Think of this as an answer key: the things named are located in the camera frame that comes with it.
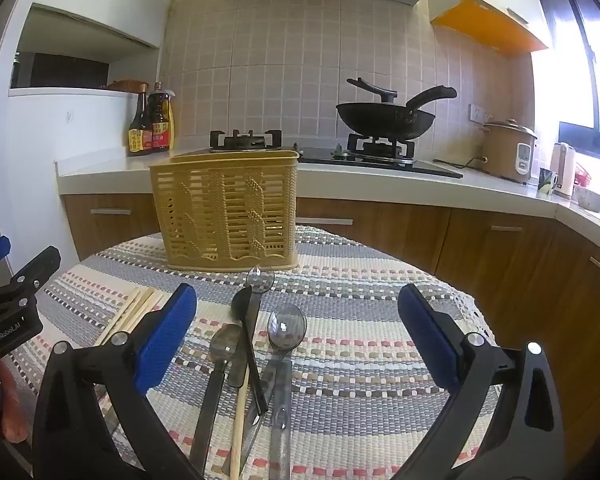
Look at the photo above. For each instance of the black glass gas cooktop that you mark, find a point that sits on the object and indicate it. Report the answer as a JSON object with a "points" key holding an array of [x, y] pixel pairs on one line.
{"points": [[430, 166]]}

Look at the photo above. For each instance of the black burner grate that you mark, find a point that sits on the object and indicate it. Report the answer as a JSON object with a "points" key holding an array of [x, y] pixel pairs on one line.
{"points": [[380, 146], [245, 140]]}

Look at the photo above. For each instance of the black wok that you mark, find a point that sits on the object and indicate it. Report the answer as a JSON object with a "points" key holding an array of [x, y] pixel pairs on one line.
{"points": [[385, 120]]}

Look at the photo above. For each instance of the orange wall cabinet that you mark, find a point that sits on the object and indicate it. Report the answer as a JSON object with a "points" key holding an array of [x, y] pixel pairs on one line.
{"points": [[490, 27]]}

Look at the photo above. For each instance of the dark sauce bottle yellow label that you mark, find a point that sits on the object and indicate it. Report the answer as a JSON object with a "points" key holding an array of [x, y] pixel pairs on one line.
{"points": [[139, 135]]}

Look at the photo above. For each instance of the dark framed window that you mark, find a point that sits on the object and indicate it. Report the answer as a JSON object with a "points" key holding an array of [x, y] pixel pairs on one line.
{"points": [[580, 60]]}

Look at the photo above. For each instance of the wooden base cabinet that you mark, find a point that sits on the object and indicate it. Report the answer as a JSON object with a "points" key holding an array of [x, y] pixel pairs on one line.
{"points": [[405, 230]]}

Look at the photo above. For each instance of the white electric kettle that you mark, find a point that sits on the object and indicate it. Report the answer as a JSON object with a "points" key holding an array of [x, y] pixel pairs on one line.
{"points": [[564, 170]]}

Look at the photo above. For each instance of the white kitchen countertop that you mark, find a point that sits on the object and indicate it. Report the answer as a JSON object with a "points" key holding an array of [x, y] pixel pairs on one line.
{"points": [[105, 167]]}

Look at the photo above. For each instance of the yellow plastic utensil basket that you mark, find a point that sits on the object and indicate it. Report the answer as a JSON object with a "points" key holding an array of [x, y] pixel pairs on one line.
{"points": [[225, 210]]}

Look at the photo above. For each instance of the printed cup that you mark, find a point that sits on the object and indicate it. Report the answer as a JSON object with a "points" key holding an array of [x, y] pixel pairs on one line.
{"points": [[546, 182]]}

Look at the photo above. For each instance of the white wall outlet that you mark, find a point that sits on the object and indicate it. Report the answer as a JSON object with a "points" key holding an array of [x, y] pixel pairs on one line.
{"points": [[481, 113]]}

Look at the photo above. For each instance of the large clear plastic spoon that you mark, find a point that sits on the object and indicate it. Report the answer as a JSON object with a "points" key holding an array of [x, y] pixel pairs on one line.
{"points": [[286, 327]]}

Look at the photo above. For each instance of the red rack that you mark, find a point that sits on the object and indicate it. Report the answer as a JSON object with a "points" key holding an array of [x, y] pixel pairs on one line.
{"points": [[584, 174]]}

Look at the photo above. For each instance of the dark sauce bottle red label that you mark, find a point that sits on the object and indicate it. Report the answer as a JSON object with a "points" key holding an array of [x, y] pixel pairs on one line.
{"points": [[161, 125]]}

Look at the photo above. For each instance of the black spatula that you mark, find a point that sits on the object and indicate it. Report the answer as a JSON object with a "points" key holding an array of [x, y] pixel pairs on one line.
{"points": [[375, 91]]}

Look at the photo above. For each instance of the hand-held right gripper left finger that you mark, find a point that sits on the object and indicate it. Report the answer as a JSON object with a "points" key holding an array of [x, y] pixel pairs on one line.
{"points": [[164, 342]]}

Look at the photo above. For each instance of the white bowl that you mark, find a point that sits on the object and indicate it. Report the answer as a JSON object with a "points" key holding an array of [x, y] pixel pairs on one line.
{"points": [[590, 199]]}

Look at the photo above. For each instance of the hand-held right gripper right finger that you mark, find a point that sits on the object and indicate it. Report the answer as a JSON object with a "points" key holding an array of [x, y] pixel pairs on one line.
{"points": [[430, 342]]}

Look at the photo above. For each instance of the person's left hand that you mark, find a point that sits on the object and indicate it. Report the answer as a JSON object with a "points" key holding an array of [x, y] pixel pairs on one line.
{"points": [[12, 410]]}

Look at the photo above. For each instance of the beige rice cooker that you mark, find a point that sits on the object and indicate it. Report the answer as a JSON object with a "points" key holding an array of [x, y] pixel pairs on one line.
{"points": [[505, 152]]}

